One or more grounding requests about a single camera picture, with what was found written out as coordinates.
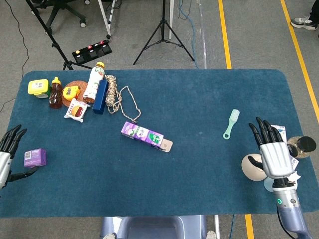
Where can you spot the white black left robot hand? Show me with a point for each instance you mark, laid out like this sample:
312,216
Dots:
5,164

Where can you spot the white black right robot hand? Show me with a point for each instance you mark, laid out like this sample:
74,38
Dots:
276,159

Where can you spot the purple toothpaste carton box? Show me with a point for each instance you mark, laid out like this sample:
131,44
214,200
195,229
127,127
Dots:
142,133

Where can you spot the small purple box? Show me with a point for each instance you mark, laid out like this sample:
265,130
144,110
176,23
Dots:
35,158

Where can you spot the navy blue rectangular box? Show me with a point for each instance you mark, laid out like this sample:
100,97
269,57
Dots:
100,98

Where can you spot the purple white plum carton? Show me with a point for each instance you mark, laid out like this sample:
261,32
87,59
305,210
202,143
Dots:
294,163

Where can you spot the beige bowl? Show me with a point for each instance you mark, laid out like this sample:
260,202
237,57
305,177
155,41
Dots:
249,171

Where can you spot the white blue carton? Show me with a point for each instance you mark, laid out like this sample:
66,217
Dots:
281,129

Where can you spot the glass jar black lid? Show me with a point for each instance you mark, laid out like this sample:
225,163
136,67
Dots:
305,145

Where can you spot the mint green scrubbing brush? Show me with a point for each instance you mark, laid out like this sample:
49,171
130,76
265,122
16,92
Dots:
233,119

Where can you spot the yellow lidded green container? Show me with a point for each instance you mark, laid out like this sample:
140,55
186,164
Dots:
37,85

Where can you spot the amber honey bottle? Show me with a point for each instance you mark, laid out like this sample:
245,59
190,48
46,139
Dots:
55,95

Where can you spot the white snack packet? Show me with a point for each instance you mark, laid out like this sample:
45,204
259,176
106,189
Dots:
74,110

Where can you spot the yellow lidded jar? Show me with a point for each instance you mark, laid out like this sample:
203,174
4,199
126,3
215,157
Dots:
69,92

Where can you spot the brown woven coaster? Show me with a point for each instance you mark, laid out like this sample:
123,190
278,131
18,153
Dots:
82,85

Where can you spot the blue carpet table mat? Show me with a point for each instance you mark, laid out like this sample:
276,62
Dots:
174,99

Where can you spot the white drink bottle yellow cap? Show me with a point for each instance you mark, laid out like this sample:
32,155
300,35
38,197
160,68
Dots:
93,82

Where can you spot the black light stand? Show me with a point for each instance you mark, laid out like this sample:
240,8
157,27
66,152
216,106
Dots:
53,44

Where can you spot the grey white sneaker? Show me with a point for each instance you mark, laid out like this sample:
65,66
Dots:
302,23

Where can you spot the blue grey robot torso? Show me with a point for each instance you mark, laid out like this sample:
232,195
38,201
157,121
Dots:
154,226

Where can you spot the black foot pedal panel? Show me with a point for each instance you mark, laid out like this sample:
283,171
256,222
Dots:
92,51

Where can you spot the dark trouser leg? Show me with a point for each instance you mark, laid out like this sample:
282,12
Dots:
314,10

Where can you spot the black office chair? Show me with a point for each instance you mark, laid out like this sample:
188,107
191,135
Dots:
62,10

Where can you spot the black tripod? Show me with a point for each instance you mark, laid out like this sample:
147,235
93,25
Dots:
163,25

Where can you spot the white upright post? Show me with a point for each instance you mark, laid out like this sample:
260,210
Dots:
171,20

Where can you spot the white metal frame leg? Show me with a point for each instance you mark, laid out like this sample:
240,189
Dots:
106,20

